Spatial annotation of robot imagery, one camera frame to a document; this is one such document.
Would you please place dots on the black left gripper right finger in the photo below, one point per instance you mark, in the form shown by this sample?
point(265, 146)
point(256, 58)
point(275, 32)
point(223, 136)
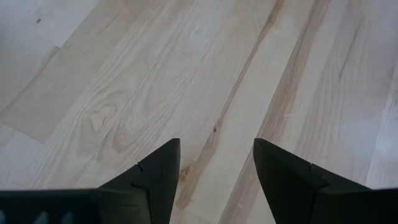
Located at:
point(289, 186)

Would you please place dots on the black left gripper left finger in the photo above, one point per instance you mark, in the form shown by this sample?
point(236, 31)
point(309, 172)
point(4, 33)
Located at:
point(155, 180)

